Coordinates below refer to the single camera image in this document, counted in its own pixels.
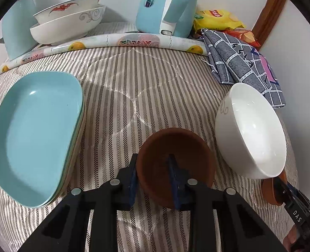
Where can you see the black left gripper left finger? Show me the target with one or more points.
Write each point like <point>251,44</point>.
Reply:
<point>82,213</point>

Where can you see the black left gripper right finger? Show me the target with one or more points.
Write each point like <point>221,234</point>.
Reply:
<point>225,219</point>

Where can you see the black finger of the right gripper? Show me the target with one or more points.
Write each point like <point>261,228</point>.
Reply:
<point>285,193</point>

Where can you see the plain white bowl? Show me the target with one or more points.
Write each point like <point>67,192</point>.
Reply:
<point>249,134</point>

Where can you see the small brown bowl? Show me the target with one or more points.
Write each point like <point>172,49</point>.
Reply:
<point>167,159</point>
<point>269,193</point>

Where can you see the person's hand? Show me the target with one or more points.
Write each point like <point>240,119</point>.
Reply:
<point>291,238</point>

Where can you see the green plate under blue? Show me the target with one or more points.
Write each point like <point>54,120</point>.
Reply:
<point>71,154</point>

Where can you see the light blue plate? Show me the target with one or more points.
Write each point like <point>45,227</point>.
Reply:
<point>39,117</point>

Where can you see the grey checkered cloth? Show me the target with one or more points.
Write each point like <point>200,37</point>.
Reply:
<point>234,61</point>

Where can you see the striped quilted cloth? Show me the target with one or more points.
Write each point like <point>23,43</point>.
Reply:
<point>130,93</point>

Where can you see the red snack bag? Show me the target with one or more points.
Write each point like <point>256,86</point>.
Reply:
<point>244,35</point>

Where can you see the fruit print table mat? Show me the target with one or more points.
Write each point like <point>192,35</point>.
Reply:
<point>110,40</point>

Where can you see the yellow chips bag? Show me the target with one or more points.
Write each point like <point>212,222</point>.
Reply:
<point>218,20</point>

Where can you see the light blue pitcher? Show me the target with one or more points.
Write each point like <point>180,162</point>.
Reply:
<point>15,26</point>

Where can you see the white bowl grey swirl pattern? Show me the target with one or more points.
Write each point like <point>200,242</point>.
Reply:
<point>68,27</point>

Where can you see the light blue electric kettle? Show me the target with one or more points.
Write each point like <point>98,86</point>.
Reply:
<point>166,17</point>

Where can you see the white bowl red bat pattern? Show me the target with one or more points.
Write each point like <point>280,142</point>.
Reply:
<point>63,9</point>

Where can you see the brown wooden door frame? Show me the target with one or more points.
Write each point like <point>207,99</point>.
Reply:
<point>267,20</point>

